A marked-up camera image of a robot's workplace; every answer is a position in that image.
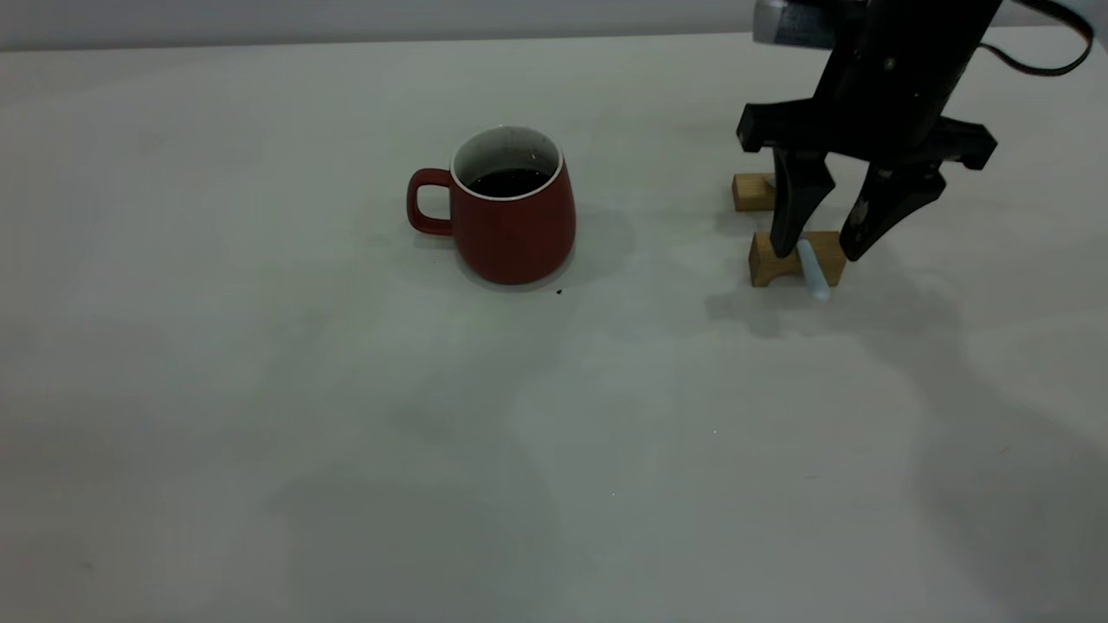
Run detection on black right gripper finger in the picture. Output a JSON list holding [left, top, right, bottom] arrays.
[[839, 164, 947, 262], [770, 149, 837, 259]]

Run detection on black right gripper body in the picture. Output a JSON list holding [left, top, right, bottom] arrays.
[[738, 0, 1005, 170]]

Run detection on spoon with light blue handle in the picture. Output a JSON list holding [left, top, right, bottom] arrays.
[[765, 176, 832, 302]]

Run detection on red ceramic mug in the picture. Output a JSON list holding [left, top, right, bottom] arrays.
[[407, 126, 577, 286]]

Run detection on flat rectangular wooden block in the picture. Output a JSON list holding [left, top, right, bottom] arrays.
[[732, 172, 778, 213]]

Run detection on arched wooden block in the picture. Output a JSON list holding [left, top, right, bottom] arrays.
[[750, 230, 847, 288]]

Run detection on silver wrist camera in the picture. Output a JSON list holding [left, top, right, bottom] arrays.
[[752, 0, 854, 49]]

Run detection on black cable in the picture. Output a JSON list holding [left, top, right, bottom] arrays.
[[978, 0, 1097, 77]]

